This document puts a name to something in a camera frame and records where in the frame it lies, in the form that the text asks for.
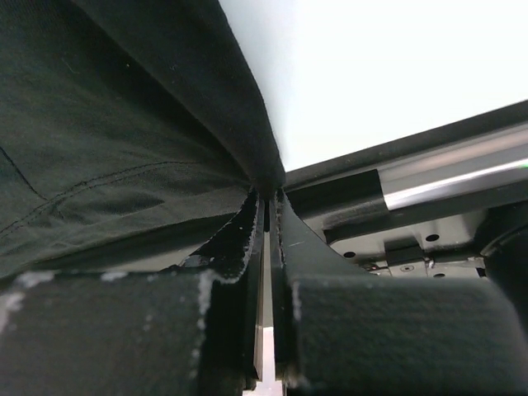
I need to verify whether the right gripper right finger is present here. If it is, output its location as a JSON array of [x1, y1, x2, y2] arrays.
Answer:
[[273, 191, 527, 395]]

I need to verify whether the black tank top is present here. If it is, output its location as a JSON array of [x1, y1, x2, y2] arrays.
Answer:
[[1, 1, 285, 277]]

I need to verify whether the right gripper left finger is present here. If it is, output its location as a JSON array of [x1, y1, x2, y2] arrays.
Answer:
[[1, 193, 265, 395]]

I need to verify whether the aluminium extrusion rail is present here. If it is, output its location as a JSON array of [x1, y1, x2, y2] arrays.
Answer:
[[378, 123, 527, 210]]

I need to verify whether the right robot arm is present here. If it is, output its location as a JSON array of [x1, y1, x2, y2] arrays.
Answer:
[[1, 194, 527, 395]]

